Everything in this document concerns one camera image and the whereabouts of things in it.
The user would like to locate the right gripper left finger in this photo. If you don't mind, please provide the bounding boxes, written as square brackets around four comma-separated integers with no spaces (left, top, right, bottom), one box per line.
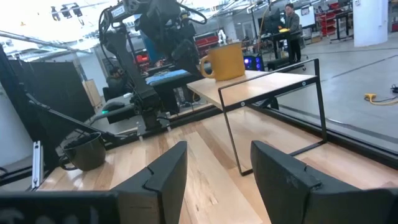
[111,141,188,224]

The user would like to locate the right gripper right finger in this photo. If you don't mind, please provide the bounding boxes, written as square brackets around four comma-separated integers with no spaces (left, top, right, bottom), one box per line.
[250,139,377,224]

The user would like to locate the yellow mug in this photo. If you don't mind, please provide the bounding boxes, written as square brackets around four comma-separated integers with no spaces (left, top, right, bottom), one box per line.
[200,42,246,82]

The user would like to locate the black mug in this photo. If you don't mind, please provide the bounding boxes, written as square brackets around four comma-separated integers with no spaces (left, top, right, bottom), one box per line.
[58,132,106,172]

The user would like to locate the red shelf rack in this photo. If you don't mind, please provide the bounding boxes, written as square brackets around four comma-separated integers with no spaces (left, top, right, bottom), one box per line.
[320,2,342,37]

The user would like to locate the red storage bins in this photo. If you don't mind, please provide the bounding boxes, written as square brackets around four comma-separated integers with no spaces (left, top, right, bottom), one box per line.
[194,31,220,48]

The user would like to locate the blue mat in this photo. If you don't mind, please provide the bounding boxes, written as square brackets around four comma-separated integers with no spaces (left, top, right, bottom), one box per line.
[145,69,190,85]

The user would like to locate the computer monitor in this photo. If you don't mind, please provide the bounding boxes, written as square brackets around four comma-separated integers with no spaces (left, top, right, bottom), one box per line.
[140,29,163,63]

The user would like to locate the black table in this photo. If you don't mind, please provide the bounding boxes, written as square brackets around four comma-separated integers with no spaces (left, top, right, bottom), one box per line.
[145,68,203,114]

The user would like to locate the computer case purple lights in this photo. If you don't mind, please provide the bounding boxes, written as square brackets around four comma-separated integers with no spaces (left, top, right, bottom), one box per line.
[243,53,265,72]

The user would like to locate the person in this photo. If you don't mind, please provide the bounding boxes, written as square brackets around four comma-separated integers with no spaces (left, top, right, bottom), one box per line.
[284,2,303,63]
[105,66,129,98]

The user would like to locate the black computer mouse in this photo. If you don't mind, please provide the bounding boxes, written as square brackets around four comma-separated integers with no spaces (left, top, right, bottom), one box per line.
[101,101,126,113]

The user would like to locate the black standing desk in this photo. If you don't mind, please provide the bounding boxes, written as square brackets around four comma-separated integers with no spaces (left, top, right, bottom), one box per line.
[261,30,303,62]

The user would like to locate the cardboard box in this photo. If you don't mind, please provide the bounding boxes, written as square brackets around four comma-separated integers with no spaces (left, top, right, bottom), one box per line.
[82,79,103,108]

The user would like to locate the black ceiling spotlight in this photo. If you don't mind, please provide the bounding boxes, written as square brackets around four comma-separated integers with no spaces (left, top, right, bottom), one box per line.
[70,2,85,26]
[50,6,62,22]
[60,4,73,19]

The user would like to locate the silver aluminium extrusion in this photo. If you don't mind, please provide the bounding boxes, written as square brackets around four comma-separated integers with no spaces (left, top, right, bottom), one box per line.
[32,140,44,189]

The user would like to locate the white column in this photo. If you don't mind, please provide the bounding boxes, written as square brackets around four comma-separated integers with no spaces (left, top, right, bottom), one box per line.
[353,0,389,48]

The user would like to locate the wooden shelf black frame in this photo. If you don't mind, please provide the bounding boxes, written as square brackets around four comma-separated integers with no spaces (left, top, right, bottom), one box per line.
[186,58,328,177]

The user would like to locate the yellow floor cable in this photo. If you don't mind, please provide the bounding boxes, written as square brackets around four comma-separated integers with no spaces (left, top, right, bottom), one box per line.
[364,92,398,106]

